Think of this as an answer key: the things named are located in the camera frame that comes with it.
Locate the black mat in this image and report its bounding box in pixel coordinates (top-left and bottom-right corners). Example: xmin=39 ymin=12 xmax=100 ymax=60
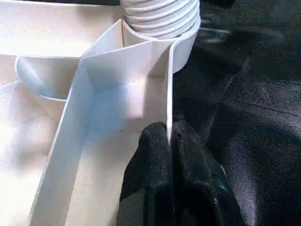
xmin=172 ymin=0 xmax=301 ymax=226

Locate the white plastic table top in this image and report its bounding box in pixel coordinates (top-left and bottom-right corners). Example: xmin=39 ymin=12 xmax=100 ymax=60
xmin=0 ymin=0 xmax=202 ymax=226

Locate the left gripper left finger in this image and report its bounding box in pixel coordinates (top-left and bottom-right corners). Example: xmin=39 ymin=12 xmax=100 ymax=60
xmin=116 ymin=121 xmax=175 ymax=226

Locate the white plastic table leg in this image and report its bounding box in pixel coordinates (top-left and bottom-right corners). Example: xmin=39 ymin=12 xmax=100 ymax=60
xmin=119 ymin=0 xmax=201 ymax=39

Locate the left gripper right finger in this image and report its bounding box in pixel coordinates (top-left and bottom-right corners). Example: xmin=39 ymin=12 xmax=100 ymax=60
xmin=170 ymin=120 xmax=246 ymax=226

